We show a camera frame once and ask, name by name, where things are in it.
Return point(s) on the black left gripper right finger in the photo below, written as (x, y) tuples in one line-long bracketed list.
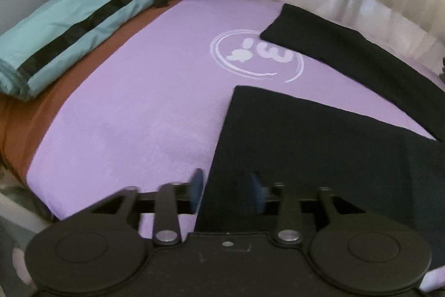
[(269, 199)]

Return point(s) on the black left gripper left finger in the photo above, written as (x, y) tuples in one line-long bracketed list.
[(179, 198)]

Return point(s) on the black pants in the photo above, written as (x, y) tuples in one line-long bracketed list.
[(314, 104)]

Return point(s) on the purple bed sheet with logo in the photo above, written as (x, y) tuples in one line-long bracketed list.
[(146, 117)]

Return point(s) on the brown bed cover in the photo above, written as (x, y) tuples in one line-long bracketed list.
[(24, 124)]

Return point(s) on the teal pillow with black stripe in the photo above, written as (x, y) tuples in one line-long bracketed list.
[(43, 46)]

